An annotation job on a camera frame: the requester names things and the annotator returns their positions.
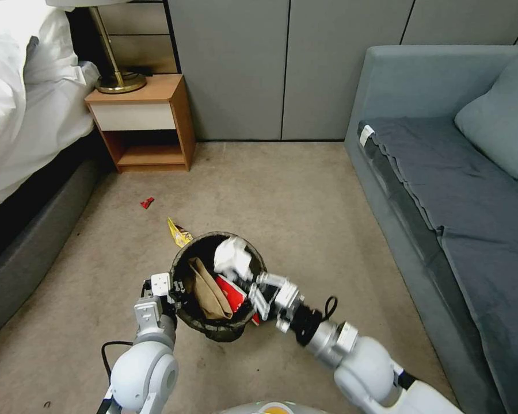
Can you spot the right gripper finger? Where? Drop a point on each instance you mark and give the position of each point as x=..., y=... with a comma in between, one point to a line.
x=269, y=279
x=260, y=304

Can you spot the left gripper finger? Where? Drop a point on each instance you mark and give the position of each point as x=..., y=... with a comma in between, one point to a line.
x=172, y=288
x=181, y=297

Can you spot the white paper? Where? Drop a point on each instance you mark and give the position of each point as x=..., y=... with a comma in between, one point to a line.
x=232, y=256

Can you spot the dark round trash bin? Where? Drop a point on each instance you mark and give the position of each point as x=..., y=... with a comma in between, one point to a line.
x=218, y=333

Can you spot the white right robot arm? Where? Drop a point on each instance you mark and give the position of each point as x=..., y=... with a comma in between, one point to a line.
x=364, y=371

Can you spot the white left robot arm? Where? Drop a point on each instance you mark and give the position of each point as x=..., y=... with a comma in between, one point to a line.
x=143, y=371

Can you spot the brown paper bag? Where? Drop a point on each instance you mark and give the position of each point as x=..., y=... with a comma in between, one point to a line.
x=209, y=289

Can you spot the red carton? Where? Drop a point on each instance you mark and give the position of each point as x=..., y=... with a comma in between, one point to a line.
x=232, y=294

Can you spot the yellow snack wrapper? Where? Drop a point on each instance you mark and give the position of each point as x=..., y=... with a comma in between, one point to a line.
x=179, y=235

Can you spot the small red wrapper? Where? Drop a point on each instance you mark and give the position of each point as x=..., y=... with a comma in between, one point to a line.
x=147, y=202

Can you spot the white robot front shell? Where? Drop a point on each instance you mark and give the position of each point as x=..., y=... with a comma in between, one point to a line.
x=259, y=407

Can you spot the dark grey bed base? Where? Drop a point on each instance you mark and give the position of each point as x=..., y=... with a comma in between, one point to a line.
x=30, y=241

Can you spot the white label on sofa cover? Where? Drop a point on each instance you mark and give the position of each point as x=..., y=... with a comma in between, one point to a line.
x=366, y=136

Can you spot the white nightstand drawer front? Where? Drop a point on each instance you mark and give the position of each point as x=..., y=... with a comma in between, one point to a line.
x=131, y=116

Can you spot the wooden nightstand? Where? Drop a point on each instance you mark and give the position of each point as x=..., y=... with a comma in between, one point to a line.
x=157, y=91

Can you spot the brass table lamp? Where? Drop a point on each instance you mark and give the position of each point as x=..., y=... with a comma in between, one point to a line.
x=121, y=84

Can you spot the dark grey sofa cover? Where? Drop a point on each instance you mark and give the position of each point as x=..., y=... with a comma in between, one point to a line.
x=457, y=172

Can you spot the white bed duvet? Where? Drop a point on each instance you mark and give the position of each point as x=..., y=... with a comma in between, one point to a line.
x=8, y=112

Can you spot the blue-grey sofa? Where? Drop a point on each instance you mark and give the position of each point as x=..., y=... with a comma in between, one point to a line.
x=397, y=86

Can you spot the brown wooden headboard panel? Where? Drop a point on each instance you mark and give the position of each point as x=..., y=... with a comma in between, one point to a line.
x=142, y=39

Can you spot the white pillow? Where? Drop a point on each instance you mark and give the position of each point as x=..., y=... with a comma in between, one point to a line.
x=54, y=47

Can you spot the blue-grey sofa cushion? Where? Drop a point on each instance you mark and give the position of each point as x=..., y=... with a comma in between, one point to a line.
x=503, y=123

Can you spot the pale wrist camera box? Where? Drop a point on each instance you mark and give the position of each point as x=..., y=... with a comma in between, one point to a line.
x=162, y=283
x=287, y=297

